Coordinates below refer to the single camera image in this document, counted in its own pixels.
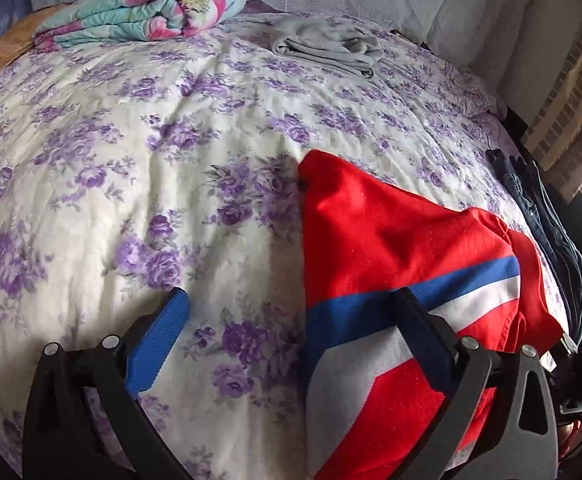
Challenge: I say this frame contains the red blue white shirt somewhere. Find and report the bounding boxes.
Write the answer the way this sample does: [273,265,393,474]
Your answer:
[298,150,566,480]

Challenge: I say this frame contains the orange cloth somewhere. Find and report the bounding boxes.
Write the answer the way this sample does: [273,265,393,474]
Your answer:
[0,4,67,98]

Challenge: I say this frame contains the purple floral bedsheet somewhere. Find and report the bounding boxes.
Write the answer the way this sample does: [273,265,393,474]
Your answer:
[0,12,572,480]

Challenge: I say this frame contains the folded colourful floral blanket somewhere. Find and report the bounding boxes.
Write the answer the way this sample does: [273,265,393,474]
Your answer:
[34,0,248,53]

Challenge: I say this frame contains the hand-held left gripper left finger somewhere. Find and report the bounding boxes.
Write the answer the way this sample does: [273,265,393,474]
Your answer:
[22,287,192,480]

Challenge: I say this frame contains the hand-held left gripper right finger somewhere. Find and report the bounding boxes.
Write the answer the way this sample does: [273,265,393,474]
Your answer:
[392,287,558,480]

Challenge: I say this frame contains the blue jeans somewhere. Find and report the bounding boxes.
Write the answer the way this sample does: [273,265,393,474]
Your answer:
[486,147,582,346]

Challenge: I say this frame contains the folded grey garment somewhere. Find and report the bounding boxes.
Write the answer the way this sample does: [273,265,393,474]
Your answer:
[270,16,383,80]

